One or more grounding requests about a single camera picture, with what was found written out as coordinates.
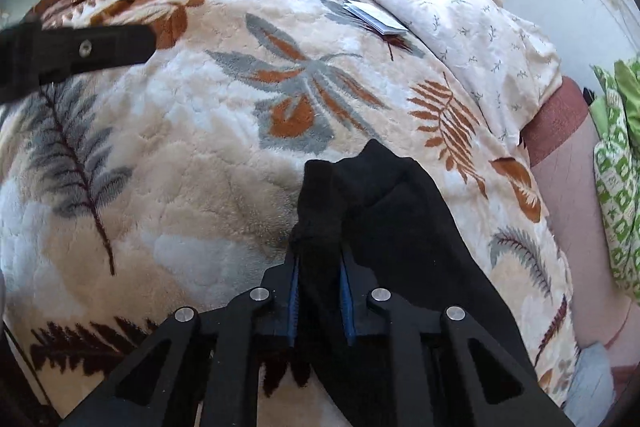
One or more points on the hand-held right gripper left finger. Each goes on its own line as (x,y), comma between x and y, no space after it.
(294,302)

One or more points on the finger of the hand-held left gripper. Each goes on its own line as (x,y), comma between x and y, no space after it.
(110,43)

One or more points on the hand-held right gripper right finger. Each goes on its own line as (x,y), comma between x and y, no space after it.
(346,302)

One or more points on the black pants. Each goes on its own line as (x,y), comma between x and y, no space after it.
(395,227)

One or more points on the leaf-print plush blanket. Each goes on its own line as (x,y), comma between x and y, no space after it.
(210,147)

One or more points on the pink bed sheet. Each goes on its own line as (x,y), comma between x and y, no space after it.
(575,217)

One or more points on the light blue cloth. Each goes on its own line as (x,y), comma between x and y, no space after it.
(590,377)

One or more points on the small white booklet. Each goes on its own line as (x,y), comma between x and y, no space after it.
(372,16)

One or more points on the cream floral pillow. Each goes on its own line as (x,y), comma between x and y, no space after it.
(465,27)

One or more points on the green patterned cloth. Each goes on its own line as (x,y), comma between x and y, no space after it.
(617,167)

